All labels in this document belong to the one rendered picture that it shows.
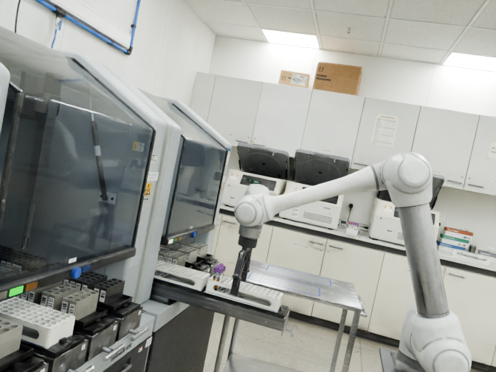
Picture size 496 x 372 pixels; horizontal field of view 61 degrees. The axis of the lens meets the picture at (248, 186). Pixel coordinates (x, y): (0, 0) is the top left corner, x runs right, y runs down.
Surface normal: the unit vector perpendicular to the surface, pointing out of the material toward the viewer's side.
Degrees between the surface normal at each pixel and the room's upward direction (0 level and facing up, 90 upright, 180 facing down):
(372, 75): 90
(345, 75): 90
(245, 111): 90
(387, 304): 90
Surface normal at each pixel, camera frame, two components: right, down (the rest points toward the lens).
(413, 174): -0.17, -0.08
